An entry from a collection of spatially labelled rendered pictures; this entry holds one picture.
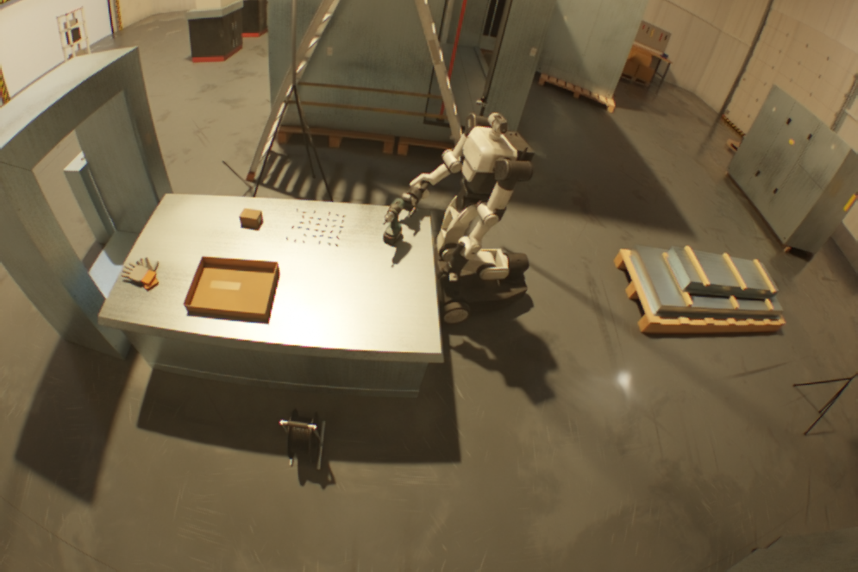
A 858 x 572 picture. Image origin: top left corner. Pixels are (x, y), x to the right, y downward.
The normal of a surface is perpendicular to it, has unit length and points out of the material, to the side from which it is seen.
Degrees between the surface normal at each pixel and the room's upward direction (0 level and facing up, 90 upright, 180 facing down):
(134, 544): 0
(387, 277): 0
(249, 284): 0
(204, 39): 90
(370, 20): 90
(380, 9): 90
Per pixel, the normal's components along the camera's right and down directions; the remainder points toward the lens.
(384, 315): 0.16, -0.69
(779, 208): -0.99, -0.11
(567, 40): -0.34, 0.64
